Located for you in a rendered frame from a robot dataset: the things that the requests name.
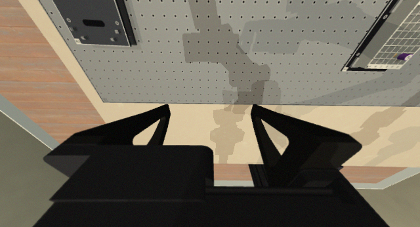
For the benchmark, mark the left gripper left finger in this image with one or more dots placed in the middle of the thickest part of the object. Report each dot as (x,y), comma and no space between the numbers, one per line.
(123,131)

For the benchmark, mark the black rectangular frame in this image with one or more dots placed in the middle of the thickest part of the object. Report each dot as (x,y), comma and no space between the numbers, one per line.
(391,6)

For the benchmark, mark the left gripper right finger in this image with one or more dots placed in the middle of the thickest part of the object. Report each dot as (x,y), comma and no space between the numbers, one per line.
(311,146)

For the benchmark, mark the cream grid rack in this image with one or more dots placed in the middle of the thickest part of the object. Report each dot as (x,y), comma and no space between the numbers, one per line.
(399,33)

